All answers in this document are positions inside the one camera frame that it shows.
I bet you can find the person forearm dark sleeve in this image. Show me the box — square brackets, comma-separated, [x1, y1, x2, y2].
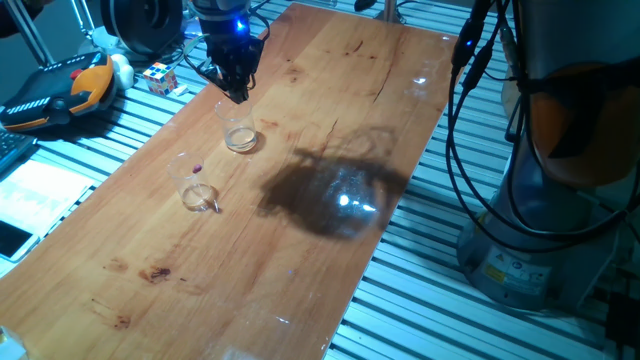
[0, 0, 54, 39]

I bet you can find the white and gold packet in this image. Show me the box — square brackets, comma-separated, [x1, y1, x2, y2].
[0, 324, 29, 360]

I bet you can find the grey metal stand bar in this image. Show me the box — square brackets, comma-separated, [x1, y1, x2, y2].
[69, 0, 96, 35]
[3, 0, 56, 67]

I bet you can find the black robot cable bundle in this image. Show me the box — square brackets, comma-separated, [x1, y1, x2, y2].
[249, 0, 640, 254]

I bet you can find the clear glass beaker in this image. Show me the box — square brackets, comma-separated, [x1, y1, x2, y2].
[214, 98, 259, 154]
[167, 152, 220, 214]

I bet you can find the Rubik's cube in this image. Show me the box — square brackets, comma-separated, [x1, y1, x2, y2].
[142, 61, 180, 97]

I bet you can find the glass dropper red bulb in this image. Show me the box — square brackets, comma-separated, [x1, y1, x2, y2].
[191, 163, 220, 211]

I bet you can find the white rounded toy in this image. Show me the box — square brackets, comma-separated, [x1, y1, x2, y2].
[110, 53, 136, 91]

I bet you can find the black filament spool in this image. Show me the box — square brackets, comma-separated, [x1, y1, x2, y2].
[99, 0, 184, 57]

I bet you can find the wooden board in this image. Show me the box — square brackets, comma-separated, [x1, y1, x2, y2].
[0, 2, 464, 360]

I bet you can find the white smartphone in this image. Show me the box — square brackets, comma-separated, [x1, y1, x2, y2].
[0, 219, 41, 264]

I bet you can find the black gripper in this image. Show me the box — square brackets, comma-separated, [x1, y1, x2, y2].
[203, 17, 266, 105]

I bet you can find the orange black teach pendant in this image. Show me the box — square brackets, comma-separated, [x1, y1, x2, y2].
[0, 51, 117, 134]

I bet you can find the white paper sheet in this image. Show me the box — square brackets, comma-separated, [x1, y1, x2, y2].
[0, 158, 97, 279]

